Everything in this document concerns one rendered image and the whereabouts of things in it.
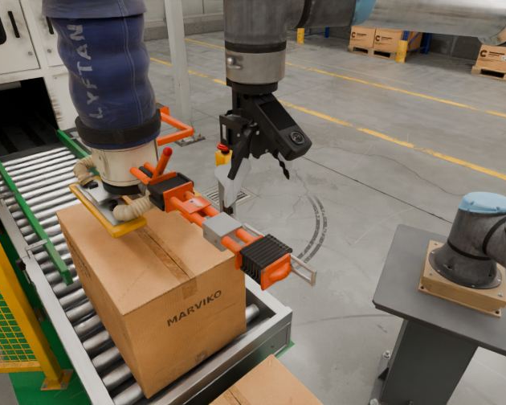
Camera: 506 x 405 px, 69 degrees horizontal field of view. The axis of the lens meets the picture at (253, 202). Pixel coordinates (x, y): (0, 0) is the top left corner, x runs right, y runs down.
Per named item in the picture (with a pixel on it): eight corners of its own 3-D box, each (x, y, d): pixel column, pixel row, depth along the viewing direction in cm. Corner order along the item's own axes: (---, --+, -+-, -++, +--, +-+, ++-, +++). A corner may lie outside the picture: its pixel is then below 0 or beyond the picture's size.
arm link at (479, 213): (471, 227, 132) (488, 183, 123) (515, 255, 117) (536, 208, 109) (438, 235, 127) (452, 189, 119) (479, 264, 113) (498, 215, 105)
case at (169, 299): (83, 289, 154) (55, 211, 132) (168, 249, 175) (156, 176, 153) (147, 399, 115) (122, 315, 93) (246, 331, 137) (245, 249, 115)
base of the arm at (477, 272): (431, 246, 138) (438, 223, 133) (487, 256, 133) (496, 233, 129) (438, 277, 122) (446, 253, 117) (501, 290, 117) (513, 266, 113)
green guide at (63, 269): (-23, 161, 251) (-28, 149, 246) (-5, 157, 257) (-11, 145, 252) (48, 296, 150) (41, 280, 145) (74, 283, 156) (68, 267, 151)
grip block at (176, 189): (148, 201, 96) (144, 181, 93) (179, 188, 101) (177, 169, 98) (164, 214, 91) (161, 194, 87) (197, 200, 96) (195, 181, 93)
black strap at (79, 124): (66, 127, 105) (62, 113, 103) (140, 108, 118) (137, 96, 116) (98, 153, 91) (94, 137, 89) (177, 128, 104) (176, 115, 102)
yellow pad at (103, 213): (69, 190, 120) (64, 176, 117) (99, 179, 125) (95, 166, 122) (114, 239, 98) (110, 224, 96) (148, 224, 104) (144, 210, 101)
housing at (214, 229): (201, 238, 83) (200, 222, 80) (225, 226, 87) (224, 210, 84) (220, 253, 79) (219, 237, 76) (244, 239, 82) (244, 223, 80)
